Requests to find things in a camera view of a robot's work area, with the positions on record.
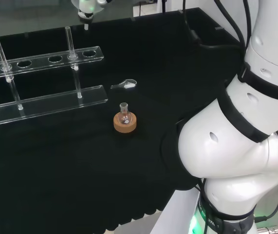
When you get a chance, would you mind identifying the cork ring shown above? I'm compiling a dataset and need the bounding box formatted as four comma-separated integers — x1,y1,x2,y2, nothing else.
113,112,138,134

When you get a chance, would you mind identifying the clear acrylic funnel stand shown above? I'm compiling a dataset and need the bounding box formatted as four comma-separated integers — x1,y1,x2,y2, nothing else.
0,26,109,126

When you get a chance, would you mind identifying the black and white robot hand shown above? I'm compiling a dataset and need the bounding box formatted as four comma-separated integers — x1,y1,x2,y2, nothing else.
77,0,107,24

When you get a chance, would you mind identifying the glass weighing funnel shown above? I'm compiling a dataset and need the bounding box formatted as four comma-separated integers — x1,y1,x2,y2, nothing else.
110,78,138,90

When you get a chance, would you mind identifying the glass round-bottom flask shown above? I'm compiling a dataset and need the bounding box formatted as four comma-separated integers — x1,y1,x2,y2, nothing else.
118,102,131,124

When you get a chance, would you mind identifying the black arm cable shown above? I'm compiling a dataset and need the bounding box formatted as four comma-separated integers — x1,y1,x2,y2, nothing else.
213,0,247,49
242,0,253,52

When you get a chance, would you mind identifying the black bench cloth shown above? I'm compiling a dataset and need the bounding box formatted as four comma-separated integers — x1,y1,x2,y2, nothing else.
0,7,245,232

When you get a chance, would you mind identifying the thick black cable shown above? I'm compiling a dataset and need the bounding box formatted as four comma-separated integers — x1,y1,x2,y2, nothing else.
181,0,245,53

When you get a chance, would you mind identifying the black cable with plug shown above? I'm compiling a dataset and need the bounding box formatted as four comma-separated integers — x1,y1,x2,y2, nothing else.
253,179,278,223

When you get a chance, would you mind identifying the translucent plastic funnel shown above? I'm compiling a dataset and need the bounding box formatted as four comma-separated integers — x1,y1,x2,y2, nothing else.
70,0,105,31

